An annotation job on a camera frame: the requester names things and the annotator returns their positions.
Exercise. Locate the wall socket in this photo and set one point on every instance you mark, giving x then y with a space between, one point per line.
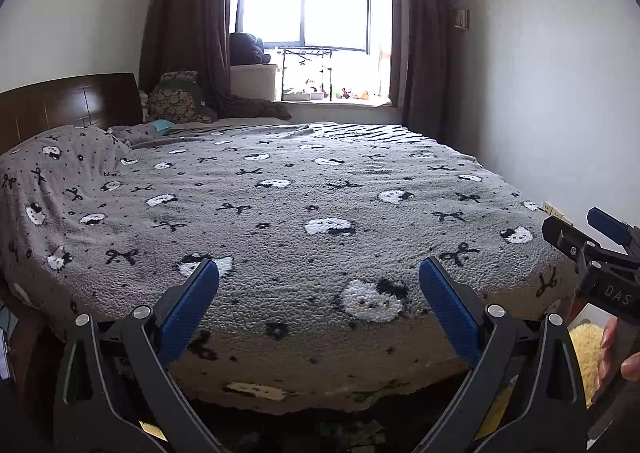
555 212

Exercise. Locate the yellow fluffy rug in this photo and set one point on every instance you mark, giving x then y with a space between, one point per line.
585 358

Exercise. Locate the striped bed sheet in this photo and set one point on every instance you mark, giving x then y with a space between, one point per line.
370 133

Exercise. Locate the dark wooden headboard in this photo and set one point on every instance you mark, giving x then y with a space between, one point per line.
65 103

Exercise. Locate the black drying rack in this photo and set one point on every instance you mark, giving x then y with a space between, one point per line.
307 55

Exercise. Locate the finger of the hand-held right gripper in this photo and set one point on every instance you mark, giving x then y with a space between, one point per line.
570 238
607 225

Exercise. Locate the wall switch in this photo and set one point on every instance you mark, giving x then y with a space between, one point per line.
462 18

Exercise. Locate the window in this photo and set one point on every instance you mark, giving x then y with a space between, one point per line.
310 8

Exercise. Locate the brown patterned cushion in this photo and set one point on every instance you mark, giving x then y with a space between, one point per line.
175 100

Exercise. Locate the row of small windowsill items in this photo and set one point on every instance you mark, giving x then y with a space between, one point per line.
325 93

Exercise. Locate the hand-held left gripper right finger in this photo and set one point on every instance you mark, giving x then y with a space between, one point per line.
450 315

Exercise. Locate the brown curtain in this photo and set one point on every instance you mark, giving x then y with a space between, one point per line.
425 33
195 18

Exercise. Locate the dark bag on box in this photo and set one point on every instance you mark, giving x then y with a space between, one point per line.
247 48

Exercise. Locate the teal small cloth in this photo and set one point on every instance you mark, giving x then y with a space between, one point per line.
162 125

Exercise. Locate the person's right hand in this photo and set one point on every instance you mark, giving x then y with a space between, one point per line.
609 353

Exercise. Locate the white storage box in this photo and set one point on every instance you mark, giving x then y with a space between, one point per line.
252 83

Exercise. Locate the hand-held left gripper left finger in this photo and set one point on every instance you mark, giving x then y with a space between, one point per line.
190 305

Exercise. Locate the grey printed blanket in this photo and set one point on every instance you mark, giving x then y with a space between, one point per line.
300 213

